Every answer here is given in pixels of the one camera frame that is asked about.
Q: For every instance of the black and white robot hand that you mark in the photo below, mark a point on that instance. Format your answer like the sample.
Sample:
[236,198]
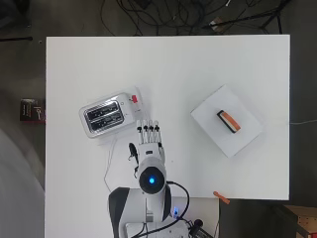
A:
[150,150]

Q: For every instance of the orange block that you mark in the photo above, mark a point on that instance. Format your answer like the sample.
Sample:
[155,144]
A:
[232,120]

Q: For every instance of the white seven-joint robot arm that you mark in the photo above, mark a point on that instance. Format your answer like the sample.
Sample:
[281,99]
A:
[152,180]

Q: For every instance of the steel toaster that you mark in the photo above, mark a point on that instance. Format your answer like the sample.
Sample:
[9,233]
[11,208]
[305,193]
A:
[104,115]

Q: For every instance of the white flat box stand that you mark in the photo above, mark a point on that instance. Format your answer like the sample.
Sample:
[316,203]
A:
[228,120]

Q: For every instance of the orange clamp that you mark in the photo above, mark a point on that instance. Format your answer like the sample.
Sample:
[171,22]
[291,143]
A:
[221,197]

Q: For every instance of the dark printed box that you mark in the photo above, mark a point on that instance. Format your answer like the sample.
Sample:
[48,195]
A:
[32,110]

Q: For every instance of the wooden crate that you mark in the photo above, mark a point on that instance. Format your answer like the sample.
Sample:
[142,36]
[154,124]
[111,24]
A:
[302,221]

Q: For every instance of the black rod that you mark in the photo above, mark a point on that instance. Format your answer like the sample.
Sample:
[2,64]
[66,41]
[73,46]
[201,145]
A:
[16,38]

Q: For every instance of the black tripod stand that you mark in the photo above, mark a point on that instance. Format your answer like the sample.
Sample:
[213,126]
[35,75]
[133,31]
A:
[261,15]

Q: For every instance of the small black camera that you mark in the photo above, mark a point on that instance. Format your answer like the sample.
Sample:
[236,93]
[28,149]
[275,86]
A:
[197,224]

